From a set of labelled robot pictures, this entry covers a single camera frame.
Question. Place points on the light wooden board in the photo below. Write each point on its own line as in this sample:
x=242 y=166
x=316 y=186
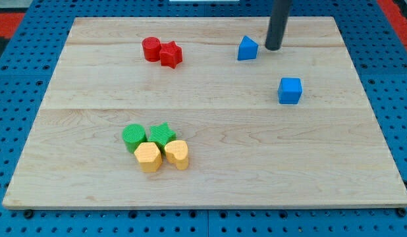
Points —
x=246 y=150

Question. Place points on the red cylinder block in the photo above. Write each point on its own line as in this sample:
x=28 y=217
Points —
x=151 y=47

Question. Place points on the red star block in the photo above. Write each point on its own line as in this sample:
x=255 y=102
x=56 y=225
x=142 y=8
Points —
x=170 y=54

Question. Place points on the yellow hexagon block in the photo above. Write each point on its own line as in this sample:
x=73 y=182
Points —
x=149 y=157

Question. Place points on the yellow heart block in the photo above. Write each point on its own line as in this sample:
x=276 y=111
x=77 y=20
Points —
x=176 y=153

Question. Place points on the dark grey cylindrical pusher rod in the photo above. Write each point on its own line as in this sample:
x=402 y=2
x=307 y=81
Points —
x=277 y=24

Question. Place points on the green star block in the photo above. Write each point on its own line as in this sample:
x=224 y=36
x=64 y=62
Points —
x=161 y=135

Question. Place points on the blue triangular prism block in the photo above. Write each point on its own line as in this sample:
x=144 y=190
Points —
x=247 y=49

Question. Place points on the blue cube block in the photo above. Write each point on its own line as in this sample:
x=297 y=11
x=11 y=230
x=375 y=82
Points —
x=290 y=90

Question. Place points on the green cylinder block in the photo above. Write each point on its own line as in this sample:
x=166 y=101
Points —
x=133 y=135

